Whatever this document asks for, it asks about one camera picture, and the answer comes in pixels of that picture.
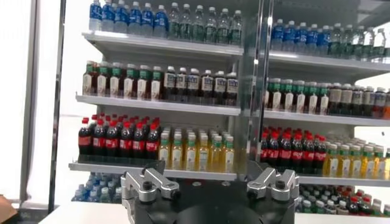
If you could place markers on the grey metal shelf rack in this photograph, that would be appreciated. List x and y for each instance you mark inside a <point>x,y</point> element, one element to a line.
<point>152,105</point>
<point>320,118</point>

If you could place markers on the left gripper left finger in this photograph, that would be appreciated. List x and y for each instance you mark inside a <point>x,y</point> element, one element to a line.
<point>166,187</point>

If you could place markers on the brown cardboard box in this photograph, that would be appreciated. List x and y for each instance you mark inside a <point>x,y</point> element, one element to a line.
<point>6,210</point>

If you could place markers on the green-label water bottle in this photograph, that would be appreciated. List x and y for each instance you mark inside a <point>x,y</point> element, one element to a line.
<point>336,44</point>
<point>358,46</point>
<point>379,48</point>
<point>236,31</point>
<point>347,45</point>
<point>117,194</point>
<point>105,194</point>
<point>199,27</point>
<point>224,30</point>
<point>174,24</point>
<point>186,25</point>
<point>368,47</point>
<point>211,29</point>

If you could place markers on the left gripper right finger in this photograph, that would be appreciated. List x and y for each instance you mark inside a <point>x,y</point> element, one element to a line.
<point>262,182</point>

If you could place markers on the black slanted pole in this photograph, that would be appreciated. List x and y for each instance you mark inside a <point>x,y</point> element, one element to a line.
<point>57,100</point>

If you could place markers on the red-cap cola bottle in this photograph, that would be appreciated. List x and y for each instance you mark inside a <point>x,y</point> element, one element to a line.
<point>112,143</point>
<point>365,206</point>
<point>309,156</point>
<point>152,146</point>
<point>85,140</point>
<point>320,156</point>
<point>264,152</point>
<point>125,144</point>
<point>353,205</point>
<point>139,145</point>
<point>99,141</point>
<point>273,153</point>
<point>285,154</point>
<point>297,155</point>

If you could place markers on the dark bottle white cap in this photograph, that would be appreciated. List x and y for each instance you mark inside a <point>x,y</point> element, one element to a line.
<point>329,207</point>
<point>342,207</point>

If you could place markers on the dark tea bottle green cap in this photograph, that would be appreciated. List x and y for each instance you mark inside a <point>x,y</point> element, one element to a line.
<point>115,86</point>
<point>287,100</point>
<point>156,89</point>
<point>88,83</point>
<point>129,86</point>
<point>300,102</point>
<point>324,104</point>
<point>312,103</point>
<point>267,97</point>
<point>275,99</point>
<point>102,84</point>
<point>143,88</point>

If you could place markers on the red drink bottle blue label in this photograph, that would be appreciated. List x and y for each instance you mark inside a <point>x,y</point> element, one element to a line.
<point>387,106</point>

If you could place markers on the dark bottle beige label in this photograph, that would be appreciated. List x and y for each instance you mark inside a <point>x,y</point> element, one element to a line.
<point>335,97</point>
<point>346,98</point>

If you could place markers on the grey slanted frame bar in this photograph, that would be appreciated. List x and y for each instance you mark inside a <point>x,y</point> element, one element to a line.
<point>30,100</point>

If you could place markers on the blue-label water bottle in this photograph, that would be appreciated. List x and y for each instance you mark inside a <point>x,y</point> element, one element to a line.
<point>108,14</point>
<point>147,19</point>
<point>277,35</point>
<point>121,16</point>
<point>161,20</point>
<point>289,36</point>
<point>94,194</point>
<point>95,13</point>
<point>324,41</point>
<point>83,194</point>
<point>312,39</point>
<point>134,17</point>
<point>301,38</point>

